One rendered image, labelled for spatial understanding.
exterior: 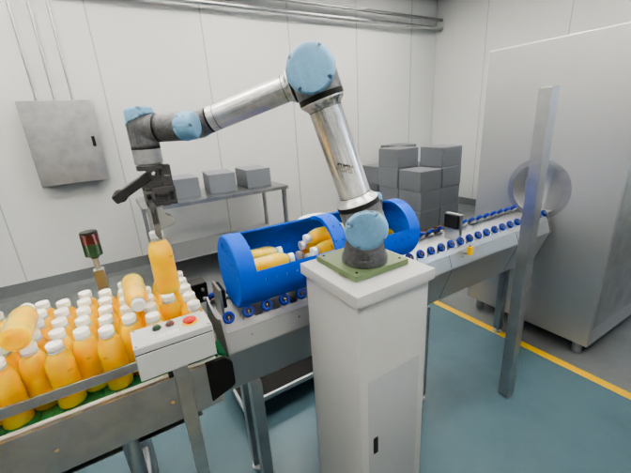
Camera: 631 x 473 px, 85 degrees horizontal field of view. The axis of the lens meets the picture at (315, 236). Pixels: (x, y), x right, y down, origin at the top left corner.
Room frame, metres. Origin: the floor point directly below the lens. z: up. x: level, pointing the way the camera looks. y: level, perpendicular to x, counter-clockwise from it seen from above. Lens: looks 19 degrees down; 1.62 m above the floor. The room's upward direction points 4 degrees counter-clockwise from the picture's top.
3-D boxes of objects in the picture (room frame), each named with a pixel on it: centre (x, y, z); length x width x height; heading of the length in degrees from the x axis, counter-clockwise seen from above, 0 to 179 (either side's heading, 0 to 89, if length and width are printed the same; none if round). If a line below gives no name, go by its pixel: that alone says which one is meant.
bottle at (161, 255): (0.99, 0.47, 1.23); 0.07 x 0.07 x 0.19
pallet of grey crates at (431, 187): (5.02, -1.40, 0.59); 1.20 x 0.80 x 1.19; 31
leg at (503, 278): (2.26, -1.35, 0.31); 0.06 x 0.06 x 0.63; 30
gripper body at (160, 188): (1.00, 0.45, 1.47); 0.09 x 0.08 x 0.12; 120
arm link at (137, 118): (1.00, 0.45, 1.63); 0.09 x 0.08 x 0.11; 84
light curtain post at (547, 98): (1.64, -1.08, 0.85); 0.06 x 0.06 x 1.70; 30
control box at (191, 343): (0.83, 0.41, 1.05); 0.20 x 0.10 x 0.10; 120
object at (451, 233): (1.85, -0.78, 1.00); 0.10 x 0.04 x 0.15; 30
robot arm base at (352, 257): (1.06, -0.16, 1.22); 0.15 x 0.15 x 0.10
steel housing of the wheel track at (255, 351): (1.71, -0.53, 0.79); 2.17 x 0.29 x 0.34; 120
